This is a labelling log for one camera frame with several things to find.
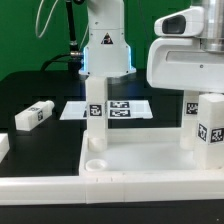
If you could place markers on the black cable post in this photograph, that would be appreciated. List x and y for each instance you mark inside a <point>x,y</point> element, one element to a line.
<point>74,63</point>

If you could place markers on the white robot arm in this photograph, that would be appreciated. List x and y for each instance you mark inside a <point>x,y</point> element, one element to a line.
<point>107,53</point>

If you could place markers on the fiducial marker sheet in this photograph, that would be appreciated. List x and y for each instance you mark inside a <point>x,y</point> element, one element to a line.
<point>126,109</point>

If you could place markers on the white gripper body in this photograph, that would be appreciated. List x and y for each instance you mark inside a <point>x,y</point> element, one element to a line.
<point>179,63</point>

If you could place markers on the white desk tabletop tray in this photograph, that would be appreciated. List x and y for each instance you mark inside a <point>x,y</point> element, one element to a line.
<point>138,150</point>

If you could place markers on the white left fence piece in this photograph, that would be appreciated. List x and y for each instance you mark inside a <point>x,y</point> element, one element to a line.
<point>4,145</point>

